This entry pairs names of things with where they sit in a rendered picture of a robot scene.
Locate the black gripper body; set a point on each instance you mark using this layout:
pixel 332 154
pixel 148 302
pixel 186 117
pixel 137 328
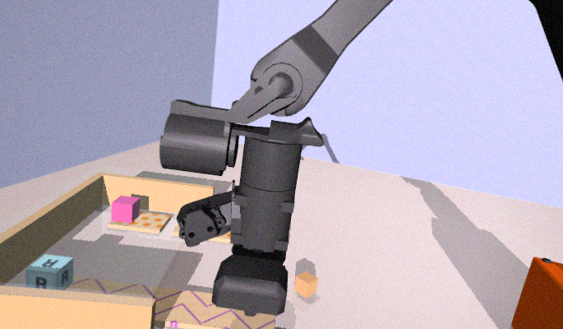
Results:
pixel 252 281

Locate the orange spotted flat strip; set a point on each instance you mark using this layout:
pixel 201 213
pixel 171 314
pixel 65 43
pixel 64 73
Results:
pixel 222 238

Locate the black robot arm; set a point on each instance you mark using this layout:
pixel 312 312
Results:
pixel 203 139

